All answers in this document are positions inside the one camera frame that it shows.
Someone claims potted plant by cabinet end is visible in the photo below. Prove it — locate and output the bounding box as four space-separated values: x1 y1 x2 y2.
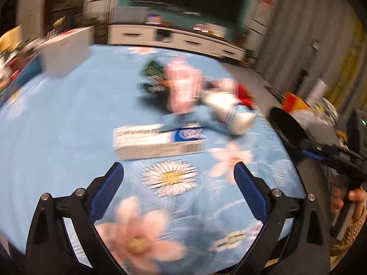
82 14 107 36

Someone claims person's right hand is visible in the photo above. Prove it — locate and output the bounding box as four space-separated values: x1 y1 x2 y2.
330 187 367 215

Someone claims red yellow shopping bag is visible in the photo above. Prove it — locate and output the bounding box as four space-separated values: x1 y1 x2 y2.
282 92 311 113

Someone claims white rectangular box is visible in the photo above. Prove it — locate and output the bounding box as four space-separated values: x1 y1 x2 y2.
42 26 95 78

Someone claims white upright board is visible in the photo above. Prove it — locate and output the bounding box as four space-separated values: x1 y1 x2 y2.
308 80 328 104

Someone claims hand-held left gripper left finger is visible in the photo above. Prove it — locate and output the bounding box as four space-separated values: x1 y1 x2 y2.
25 162 124 275

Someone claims glass tank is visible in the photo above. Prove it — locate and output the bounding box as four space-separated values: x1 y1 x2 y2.
110 6 145 25

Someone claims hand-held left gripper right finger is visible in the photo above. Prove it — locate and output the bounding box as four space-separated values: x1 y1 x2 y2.
229 162 331 275

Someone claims small digital photo frame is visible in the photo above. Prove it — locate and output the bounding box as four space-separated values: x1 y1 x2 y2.
145 13 163 25

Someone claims dark wooden display cabinet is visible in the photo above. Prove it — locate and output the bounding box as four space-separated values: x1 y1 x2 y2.
43 0 86 35

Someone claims yellow box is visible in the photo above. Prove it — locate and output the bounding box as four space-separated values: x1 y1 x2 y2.
0 25 23 52

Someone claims grey curtain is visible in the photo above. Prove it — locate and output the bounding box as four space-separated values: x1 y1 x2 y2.
255 0 354 92

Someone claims dark green snack packet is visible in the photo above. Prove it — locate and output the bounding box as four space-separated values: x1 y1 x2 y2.
139 60 170 95

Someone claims white desk calendar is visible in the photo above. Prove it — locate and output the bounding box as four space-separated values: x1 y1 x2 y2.
206 23 228 37

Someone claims white television cabinet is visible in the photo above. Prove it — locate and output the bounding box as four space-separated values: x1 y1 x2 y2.
107 24 247 62

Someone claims light blue wrapper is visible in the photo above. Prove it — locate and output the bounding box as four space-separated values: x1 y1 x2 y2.
163 106 214 133

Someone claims white paper cup blue print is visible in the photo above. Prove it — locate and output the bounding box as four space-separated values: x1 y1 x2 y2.
202 91 257 136

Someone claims potted plant brown pot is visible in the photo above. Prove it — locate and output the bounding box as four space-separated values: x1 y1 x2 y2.
236 26 253 48

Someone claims pink snack packet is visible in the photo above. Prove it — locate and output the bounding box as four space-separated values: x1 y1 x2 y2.
165 58 203 113

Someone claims potted plant yellow pot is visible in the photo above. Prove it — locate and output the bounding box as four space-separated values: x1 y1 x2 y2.
242 49 257 65

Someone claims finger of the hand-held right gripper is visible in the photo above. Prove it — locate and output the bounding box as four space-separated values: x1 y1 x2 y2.
301 145 326 162

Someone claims black round trash bin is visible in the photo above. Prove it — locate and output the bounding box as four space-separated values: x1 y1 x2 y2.
269 107 333 215

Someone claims white blue toothpaste box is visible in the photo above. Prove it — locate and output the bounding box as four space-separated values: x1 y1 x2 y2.
113 123 207 161

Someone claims white plastic bag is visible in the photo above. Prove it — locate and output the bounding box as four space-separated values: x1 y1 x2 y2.
292 107 337 132

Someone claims red cigarette carton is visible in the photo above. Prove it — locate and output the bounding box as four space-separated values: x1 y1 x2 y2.
234 81 258 111

